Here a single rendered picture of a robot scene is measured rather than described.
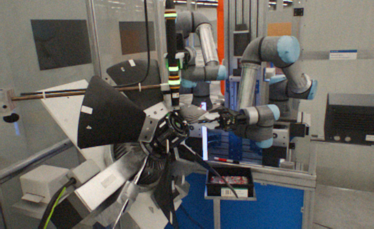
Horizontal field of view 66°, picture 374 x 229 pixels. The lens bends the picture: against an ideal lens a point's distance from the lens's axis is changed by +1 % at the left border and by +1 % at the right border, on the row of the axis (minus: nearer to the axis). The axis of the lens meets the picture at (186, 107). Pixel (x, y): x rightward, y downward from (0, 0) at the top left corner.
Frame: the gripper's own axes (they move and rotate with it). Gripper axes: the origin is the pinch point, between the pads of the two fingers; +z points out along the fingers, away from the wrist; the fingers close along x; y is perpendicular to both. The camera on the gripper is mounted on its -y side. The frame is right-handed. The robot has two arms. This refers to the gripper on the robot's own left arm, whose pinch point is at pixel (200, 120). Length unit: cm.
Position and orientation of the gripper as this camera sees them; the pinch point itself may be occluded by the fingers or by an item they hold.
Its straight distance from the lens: 122.5
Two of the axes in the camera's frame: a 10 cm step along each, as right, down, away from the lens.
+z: -9.6, 1.2, -2.3
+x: 0.3, 9.3, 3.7
